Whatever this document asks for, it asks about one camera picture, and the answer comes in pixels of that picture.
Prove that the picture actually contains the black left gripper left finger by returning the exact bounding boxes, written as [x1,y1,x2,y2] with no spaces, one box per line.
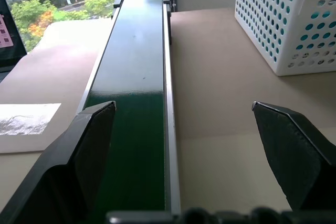
[0,100,117,224]

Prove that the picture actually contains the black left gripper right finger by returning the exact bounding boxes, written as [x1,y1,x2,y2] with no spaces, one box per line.
[251,101,336,212]

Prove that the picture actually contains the silver foil sheet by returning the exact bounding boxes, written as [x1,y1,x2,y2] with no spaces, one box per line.
[0,103,62,154]

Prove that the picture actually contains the green conveyor belt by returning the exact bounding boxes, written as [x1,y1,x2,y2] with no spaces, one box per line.
[76,0,182,216]

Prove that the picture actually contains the white perforated plastic basket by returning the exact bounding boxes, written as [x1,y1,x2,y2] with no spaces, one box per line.
[234,0,336,77]

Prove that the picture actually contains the black panel with pink label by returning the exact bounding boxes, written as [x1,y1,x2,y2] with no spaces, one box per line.
[0,0,28,74]

